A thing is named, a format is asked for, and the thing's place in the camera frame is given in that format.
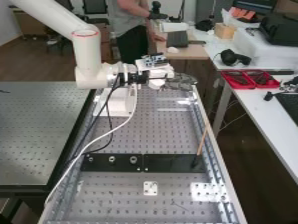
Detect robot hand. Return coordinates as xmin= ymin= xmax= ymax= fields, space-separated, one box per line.
xmin=133 ymin=53 xmax=199 ymax=93

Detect wooden desk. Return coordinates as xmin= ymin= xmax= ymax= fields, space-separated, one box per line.
xmin=150 ymin=19 xmax=223 ymax=101

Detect person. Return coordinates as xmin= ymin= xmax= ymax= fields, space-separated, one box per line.
xmin=105 ymin=0 xmax=170 ymax=65

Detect white paper roll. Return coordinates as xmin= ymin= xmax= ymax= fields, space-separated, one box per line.
xmin=158 ymin=21 xmax=190 ymax=34

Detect black headphones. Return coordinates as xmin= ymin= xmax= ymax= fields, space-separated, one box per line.
xmin=219 ymin=48 xmax=253 ymax=67

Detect red tray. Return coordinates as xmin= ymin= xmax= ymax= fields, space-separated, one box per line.
xmin=245 ymin=68 xmax=282 ymax=89
xmin=219 ymin=69 xmax=258 ymax=90

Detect small cardboard box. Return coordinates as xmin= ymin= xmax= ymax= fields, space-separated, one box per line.
xmin=213 ymin=23 xmax=237 ymax=41

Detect thin stick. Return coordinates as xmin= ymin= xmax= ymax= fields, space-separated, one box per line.
xmin=195 ymin=124 xmax=211 ymax=158

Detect white desk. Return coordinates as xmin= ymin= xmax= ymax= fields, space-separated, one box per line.
xmin=194 ymin=28 xmax=298 ymax=186

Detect black plate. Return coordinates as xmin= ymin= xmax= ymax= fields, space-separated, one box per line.
xmin=80 ymin=153 xmax=207 ymax=174

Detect clear box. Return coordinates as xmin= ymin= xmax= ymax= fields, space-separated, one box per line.
xmin=37 ymin=84 xmax=247 ymax=224

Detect black bag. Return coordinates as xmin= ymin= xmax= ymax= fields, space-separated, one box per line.
xmin=258 ymin=12 xmax=298 ymax=48

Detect black keyboard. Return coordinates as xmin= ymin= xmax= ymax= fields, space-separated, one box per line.
xmin=273 ymin=92 xmax=298 ymax=127

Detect white square block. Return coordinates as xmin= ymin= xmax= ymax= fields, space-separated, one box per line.
xmin=142 ymin=180 xmax=159 ymax=197

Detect white cable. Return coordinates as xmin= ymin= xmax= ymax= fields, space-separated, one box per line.
xmin=42 ymin=81 xmax=139 ymax=212

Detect black cable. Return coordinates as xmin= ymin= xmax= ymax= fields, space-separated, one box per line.
xmin=57 ymin=76 xmax=124 ymax=178

